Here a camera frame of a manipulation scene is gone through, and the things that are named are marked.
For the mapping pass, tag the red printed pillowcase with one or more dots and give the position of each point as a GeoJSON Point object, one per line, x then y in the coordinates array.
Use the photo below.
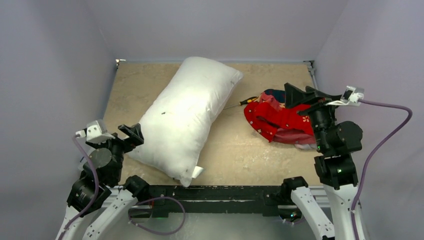
{"type": "Point", "coordinates": [269, 116]}

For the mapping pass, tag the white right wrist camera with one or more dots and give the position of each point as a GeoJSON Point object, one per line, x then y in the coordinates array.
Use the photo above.
{"type": "Point", "coordinates": [351, 97]}

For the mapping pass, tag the white pillow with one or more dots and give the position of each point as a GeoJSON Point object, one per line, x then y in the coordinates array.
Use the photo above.
{"type": "Point", "coordinates": [176, 126]}

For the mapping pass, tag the aluminium front frame rail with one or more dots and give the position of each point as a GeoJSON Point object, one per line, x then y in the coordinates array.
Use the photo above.
{"type": "Point", "coordinates": [91, 211]}

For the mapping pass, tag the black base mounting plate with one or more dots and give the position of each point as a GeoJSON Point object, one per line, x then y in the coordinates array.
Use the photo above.
{"type": "Point", "coordinates": [268, 201]}

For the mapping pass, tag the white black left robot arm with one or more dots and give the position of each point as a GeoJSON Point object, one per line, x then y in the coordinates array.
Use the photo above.
{"type": "Point", "coordinates": [104, 153]}

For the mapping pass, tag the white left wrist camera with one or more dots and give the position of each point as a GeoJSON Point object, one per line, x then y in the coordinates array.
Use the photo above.
{"type": "Point", "coordinates": [95, 132]}

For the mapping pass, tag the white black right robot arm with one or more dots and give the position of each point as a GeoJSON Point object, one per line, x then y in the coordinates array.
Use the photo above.
{"type": "Point", "coordinates": [346, 222]}

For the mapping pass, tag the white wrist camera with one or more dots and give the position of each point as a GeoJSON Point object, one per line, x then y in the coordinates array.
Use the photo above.
{"type": "Point", "coordinates": [95, 132]}
{"type": "Point", "coordinates": [351, 97]}

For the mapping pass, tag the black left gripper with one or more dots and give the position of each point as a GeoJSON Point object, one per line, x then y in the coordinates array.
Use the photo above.
{"type": "Point", "coordinates": [133, 132]}

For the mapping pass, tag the yellow black screwdriver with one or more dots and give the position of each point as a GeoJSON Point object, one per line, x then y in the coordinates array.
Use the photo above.
{"type": "Point", "coordinates": [243, 102]}

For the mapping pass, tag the metal corner bracket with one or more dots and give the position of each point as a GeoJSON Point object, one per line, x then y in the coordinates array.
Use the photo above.
{"type": "Point", "coordinates": [119, 62]}

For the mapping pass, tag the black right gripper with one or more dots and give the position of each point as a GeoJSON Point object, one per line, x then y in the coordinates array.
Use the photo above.
{"type": "Point", "coordinates": [315, 104]}

